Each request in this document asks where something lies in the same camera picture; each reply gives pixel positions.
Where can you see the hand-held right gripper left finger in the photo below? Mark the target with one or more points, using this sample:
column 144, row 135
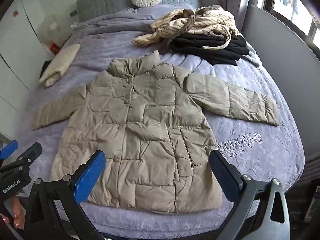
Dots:
column 90, row 175

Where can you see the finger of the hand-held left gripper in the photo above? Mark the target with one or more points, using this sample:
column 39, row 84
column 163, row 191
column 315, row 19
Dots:
column 30, row 152
column 8, row 148

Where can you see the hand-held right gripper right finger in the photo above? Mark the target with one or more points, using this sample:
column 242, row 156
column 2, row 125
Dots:
column 225, row 177

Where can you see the khaki puffer jacket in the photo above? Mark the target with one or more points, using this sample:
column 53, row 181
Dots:
column 150, row 130

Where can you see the person's left hand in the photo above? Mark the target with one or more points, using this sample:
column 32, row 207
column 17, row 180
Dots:
column 17, row 212

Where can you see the purple bed blanket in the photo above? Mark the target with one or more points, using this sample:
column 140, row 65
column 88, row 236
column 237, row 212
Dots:
column 250, row 167

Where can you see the small black item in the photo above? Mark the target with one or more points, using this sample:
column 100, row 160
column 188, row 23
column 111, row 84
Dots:
column 45, row 66

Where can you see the cream folded sweater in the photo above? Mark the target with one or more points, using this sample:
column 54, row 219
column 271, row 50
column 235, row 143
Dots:
column 60, row 63

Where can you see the white wardrobe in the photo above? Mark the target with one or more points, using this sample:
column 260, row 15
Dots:
column 15, row 42

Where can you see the small red object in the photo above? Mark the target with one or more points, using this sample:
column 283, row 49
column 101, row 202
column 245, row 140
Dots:
column 54, row 48

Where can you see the clear plastic container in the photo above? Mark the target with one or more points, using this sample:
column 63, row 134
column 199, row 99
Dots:
column 53, row 30

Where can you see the light grey cloth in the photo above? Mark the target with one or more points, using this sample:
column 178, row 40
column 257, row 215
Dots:
column 253, row 55

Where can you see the black folded garment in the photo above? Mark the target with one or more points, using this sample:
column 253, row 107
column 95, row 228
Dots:
column 212, row 47

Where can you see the cream striped garment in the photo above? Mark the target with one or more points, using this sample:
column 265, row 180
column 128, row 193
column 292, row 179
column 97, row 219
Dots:
column 175, row 25

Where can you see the grey quilted pillow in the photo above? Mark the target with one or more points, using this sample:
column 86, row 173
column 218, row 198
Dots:
column 112, row 0

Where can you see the purple curtain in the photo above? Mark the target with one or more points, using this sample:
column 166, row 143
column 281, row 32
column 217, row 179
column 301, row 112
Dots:
column 237, row 0

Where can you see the window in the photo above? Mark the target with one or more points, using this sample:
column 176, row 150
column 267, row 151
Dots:
column 300, row 10

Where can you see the grey wall panel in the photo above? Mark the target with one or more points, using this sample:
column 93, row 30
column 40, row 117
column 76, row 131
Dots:
column 287, row 67

